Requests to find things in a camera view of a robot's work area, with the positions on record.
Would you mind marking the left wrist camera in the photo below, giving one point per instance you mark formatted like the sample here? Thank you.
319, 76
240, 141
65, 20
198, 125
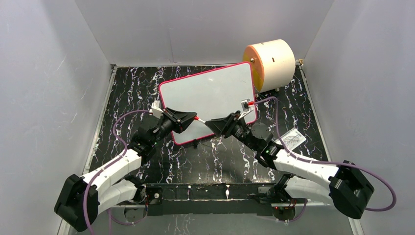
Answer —
156, 109

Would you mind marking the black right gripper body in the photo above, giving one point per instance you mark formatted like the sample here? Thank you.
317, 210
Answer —
241, 131

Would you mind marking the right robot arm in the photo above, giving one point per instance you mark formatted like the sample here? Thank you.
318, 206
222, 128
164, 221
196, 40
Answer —
341, 185

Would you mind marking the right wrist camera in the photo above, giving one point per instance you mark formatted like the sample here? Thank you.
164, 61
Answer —
247, 107

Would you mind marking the red whiteboard marker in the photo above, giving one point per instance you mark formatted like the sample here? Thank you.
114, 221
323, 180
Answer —
199, 120

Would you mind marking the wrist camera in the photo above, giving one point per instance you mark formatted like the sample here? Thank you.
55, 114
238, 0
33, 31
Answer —
247, 107
156, 109

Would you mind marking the white cylinder with orange face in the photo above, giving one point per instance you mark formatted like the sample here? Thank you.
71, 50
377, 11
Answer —
272, 64

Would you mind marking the pink-framed whiteboard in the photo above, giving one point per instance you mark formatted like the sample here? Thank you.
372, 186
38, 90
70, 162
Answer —
211, 94

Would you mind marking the aluminium frame rail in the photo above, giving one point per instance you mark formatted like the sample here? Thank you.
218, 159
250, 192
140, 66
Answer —
100, 200

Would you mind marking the white printed card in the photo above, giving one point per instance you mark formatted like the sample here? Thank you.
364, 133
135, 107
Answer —
293, 138

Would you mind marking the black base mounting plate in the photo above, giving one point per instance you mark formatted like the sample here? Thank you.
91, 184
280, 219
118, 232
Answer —
237, 198

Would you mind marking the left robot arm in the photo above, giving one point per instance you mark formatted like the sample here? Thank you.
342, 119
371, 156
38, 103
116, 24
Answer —
139, 151

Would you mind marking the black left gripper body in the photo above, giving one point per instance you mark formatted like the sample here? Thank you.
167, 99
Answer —
168, 126

